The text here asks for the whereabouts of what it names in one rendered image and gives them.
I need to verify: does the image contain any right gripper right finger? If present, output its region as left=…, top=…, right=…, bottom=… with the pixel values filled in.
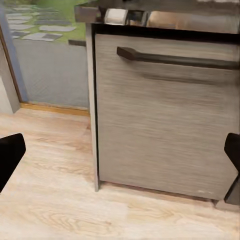
left=224, top=132, right=240, bottom=174

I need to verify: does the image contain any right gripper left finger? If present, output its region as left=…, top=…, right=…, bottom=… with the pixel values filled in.
left=0, top=133, right=26, bottom=193

